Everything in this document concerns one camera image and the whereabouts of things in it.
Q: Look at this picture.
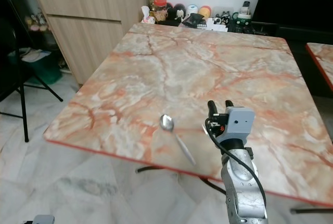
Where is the silver metal spoon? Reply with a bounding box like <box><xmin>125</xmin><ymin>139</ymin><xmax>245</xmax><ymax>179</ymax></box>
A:
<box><xmin>160</xmin><ymin>114</ymin><xmax>198</xmax><ymax>166</ymax></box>

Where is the orange round toy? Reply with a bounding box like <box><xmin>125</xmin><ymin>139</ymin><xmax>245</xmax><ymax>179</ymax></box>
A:
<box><xmin>198</xmin><ymin>5</ymin><xmax>212</xmax><ymax>19</ymax></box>

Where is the small white round toy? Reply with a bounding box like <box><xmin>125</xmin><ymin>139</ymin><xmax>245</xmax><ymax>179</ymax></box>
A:
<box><xmin>186</xmin><ymin>5</ymin><xmax>199</xmax><ymax>17</ymax></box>

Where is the marble table with red edge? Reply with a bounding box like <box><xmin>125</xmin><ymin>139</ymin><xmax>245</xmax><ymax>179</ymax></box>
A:
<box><xmin>305</xmin><ymin>42</ymin><xmax>333</xmax><ymax>92</ymax></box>

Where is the black plush toy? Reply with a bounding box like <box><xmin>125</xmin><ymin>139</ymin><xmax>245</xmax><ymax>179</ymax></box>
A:
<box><xmin>168</xmin><ymin>3</ymin><xmax>187</xmax><ymax>24</ymax></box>

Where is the black folding chair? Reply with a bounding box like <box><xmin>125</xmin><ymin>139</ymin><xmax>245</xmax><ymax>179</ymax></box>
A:
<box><xmin>0</xmin><ymin>0</ymin><xmax>64</xmax><ymax>143</ymax></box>

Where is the jar with red lid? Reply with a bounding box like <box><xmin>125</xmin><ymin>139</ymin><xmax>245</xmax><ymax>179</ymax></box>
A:
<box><xmin>153</xmin><ymin>0</ymin><xmax>169</xmax><ymax>22</ymax></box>

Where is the green storage box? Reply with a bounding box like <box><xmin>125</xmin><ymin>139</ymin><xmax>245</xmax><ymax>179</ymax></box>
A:
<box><xmin>26</xmin><ymin>49</ymin><xmax>64</xmax><ymax>84</ymax></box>

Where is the light wooden cabinet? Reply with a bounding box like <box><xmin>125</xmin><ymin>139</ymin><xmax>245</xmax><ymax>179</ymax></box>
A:
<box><xmin>31</xmin><ymin>0</ymin><xmax>149</xmax><ymax>85</ymax></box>

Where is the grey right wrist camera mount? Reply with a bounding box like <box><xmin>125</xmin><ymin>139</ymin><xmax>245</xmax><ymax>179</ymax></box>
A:
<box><xmin>223</xmin><ymin>106</ymin><xmax>256</xmax><ymax>143</ymax></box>

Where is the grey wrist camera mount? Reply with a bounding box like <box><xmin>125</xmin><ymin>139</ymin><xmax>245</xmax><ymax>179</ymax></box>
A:
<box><xmin>23</xmin><ymin>214</ymin><xmax>56</xmax><ymax>224</ymax></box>
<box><xmin>223</xmin><ymin>106</ymin><xmax>256</xmax><ymax>143</ymax></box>

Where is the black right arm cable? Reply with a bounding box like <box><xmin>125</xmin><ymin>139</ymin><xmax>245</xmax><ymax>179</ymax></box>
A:
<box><xmin>204</xmin><ymin>118</ymin><xmax>268</xmax><ymax>209</ymax></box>

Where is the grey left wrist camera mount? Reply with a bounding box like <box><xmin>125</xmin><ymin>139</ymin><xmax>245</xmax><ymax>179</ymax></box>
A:
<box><xmin>23</xmin><ymin>214</ymin><xmax>56</xmax><ymax>224</ymax></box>

